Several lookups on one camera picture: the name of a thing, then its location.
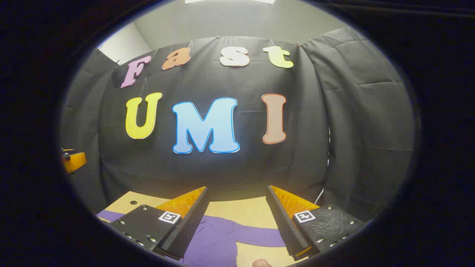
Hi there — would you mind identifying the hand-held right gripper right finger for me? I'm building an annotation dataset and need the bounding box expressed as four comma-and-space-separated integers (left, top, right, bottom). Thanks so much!
266, 185, 366, 262

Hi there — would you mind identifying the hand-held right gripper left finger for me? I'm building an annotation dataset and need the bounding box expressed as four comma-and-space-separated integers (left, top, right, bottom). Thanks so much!
110, 186, 209, 261

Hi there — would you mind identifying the purple button shirt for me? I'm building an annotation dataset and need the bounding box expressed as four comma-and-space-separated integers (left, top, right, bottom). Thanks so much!
96, 210, 288, 267

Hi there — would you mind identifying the black backdrop cloth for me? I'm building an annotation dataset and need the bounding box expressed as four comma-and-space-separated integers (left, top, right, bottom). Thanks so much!
59, 28, 415, 223

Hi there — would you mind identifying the white cable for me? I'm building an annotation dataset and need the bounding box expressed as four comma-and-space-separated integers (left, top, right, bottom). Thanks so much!
318, 126, 331, 196

